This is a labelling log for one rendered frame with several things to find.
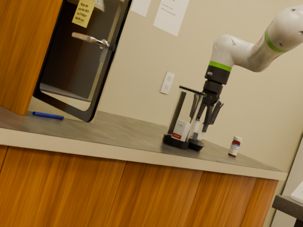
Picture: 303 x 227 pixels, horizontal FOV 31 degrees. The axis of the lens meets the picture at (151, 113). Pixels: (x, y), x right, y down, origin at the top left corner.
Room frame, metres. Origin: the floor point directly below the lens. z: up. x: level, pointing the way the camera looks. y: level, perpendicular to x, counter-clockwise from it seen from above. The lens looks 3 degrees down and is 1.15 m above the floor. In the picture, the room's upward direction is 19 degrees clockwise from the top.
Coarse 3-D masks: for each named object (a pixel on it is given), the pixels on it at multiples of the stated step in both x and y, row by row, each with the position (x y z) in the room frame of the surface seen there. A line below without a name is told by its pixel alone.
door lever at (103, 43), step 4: (76, 32) 1.44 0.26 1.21; (72, 36) 1.45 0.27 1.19; (76, 36) 1.43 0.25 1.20; (80, 36) 1.42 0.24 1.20; (84, 36) 1.41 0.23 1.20; (88, 36) 1.39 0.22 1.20; (84, 40) 1.41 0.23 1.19; (88, 40) 1.39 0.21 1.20; (92, 40) 1.39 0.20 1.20; (96, 40) 1.41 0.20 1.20; (104, 40) 1.43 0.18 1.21; (100, 44) 1.42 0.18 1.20; (104, 44) 1.42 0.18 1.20
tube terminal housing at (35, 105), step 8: (128, 16) 1.87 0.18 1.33; (120, 40) 1.87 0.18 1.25; (112, 64) 1.87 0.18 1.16; (104, 88) 1.87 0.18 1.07; (32, 96) 1.64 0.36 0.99; (32, 104) 1.65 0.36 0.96; (40, 104) 1.67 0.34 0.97; (48, 104) 1.70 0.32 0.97; (48, 112) 1.71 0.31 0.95; (56, 112) 1.73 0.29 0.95; (64, 112) 1.76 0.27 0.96; (96, 112) 1.87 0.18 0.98; (80, 120) 1.82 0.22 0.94
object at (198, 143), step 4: (196, 132) 2.14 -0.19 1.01; (196, 136) 2.14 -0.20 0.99; (192, 140) 2.11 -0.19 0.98; (196, 140) 2.14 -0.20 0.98; (192, 144) 2.11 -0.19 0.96; (196, 144) 2.11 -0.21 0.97; (200, 144) 2.11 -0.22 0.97; (192, 148) 2.12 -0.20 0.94; (196, 148) 2.12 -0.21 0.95; (200, 148) 2.13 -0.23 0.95
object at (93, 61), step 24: (72, 0) 1.57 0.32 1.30; (96, 0) 1.49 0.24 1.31; (120, 0) 1.42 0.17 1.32; (72, 24) 1.55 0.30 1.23; (96, 24) 1.47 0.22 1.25; (120, 24) 1.40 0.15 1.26; (72, 48) 1.52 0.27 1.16; (96, 48) 1.45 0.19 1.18; (48, 72) 1.58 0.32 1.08; (72, 72) 1.50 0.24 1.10; (96, 72) 1.42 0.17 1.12; (48, 96) 1.55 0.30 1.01; (72, 96) 1.47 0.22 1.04; (96, 96) 1.40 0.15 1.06
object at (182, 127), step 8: (184, 96) 2.01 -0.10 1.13; (192, 96) 2.00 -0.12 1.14; (200, 96) 2.01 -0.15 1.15; (176, 104) 2.03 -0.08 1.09; (184, 104) 2.00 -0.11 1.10; (192, 104) 2.00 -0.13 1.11; (200, 104) 2.03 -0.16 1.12; (176, 112) 2.02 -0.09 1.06; (184, 112) 2.00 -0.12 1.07; (192, 112) 2.01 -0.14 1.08; (176, 120) 2.01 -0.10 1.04; (184, 120) 2.00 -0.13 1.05; (192, 120) 2.01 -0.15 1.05; (168, 128) 2.03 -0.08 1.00; (176, 128) 2.00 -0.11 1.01; (184, 128) 2.00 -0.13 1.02; (192, 128) 2.03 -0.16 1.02; (176, 136) 2.00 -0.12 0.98; (184, 136) 2.01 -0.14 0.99
